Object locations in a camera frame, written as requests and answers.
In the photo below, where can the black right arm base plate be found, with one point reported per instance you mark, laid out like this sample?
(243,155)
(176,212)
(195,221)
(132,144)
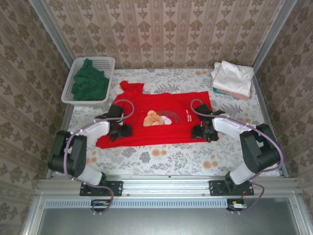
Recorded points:
(216,188)

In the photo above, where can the folded pink t-shirt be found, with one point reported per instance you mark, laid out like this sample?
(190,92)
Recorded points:
(240,96)

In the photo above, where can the grey metal panel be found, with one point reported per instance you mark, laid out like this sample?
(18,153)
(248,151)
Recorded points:
(166,222)

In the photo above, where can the aluminium frame cross rail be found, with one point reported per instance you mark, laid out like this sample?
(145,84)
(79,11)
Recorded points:
(166,186)

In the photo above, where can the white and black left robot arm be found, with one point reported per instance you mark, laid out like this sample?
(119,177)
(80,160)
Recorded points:
(78,156)

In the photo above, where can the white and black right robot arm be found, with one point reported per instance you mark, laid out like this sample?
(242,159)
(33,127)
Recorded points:
(256,151)

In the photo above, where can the folded teal t-shirt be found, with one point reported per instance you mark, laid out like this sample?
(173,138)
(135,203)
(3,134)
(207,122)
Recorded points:
(214,90)

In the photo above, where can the aluminium frame post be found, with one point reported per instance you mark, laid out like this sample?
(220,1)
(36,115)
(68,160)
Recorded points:
(51,31)
(274,31)

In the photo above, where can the stack of folded clothes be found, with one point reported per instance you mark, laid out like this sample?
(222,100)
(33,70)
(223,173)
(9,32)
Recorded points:
(232,78)

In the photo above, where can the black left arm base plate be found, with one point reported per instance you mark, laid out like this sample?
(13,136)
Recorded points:
(116,188)

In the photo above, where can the red bear print t-shirt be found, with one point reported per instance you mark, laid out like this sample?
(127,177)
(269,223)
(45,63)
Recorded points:
(156,137)

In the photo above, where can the small connector board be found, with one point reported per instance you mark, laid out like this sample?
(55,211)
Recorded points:
(99,205)
(238,206)

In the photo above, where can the floral print tablecloth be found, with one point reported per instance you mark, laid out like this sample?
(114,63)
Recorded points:
(171,161)

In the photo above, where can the crumpled green t-shirt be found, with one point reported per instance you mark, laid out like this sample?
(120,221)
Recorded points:
(88,85)

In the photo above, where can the white plastic laundry basket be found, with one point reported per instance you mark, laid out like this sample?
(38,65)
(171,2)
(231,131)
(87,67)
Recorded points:
(67,95)

